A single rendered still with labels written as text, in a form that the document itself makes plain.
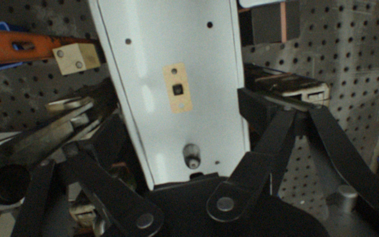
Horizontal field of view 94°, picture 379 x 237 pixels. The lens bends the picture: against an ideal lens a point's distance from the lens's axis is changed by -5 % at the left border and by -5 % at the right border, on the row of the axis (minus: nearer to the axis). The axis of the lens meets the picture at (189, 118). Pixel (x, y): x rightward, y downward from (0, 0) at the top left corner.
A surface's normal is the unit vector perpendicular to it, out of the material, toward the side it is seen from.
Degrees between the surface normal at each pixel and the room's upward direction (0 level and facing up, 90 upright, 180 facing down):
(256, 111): 90
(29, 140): 81
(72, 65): 0
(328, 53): 0
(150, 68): 0
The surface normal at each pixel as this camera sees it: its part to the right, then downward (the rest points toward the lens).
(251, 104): -0.98, 0.20
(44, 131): 0.98, -0.15
